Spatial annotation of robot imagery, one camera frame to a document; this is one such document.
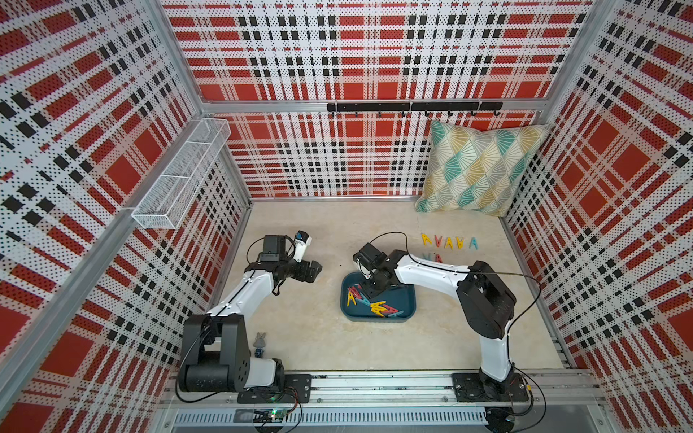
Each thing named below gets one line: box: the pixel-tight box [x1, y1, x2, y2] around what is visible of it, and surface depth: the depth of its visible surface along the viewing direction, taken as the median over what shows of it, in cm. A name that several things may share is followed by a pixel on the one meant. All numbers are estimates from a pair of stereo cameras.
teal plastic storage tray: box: [340, 271, 417, 323], surface depth 89 cm
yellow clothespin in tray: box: [369, 300, 389, 318], surface depth 90 cm
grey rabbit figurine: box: [252, 331, 267, 359], surface depth 82 cm
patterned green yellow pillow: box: [415, 120, 548, 218], surface depth 95 cm
